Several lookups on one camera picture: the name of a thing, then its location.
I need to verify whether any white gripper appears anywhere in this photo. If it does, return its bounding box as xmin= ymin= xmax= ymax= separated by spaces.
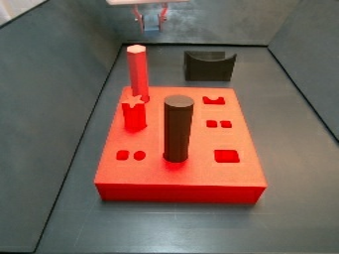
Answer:
xmin=106 ymin=0 xmax=190 ymax=33

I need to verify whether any blue double-square peg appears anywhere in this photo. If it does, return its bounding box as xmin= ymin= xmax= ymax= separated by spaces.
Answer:
xmin=143 ymin=14 xmax=159 ymax=32

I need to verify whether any red peg board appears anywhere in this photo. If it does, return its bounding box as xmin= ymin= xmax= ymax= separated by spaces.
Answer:
xmin=94 ymin=86 xmax=267 ymax=204

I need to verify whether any red hexagonal peg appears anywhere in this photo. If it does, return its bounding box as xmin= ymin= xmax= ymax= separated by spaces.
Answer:
xmin=127 ymin=45 xmax=150 ymax=102

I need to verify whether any black curved holder stand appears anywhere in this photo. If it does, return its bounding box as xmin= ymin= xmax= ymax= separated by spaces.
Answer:
xmin=184 ymin=51 xmax=238 ymax=81

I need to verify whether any red star peg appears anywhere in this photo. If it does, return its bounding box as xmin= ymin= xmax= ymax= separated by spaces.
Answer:
xmin=122 ymin=95 xmax=147 ymax=131

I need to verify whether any black cylinder peg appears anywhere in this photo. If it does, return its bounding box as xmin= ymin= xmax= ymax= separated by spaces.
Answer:
xmin=163 ymin=94 xmax=195 ymax=163

